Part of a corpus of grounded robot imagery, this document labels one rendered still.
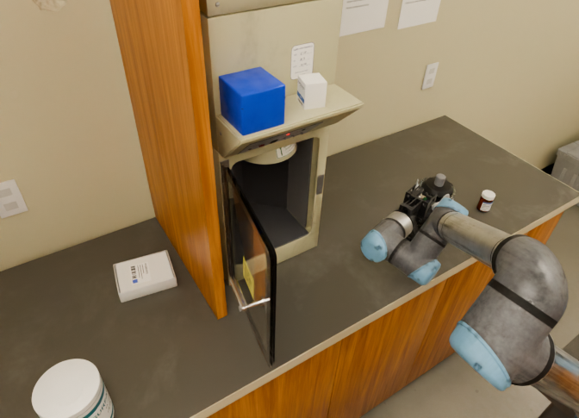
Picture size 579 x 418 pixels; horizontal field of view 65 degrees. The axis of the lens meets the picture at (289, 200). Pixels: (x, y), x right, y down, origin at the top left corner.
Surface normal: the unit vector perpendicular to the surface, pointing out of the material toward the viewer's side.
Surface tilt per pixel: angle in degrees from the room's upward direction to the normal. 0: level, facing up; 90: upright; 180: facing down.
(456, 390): 0
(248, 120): 90
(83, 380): 0
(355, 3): 90
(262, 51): 90
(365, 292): 0
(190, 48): 90
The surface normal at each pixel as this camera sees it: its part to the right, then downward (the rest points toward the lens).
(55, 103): 0.54, 0.56
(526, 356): 0.27, 0.29
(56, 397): 0.04, -0.76
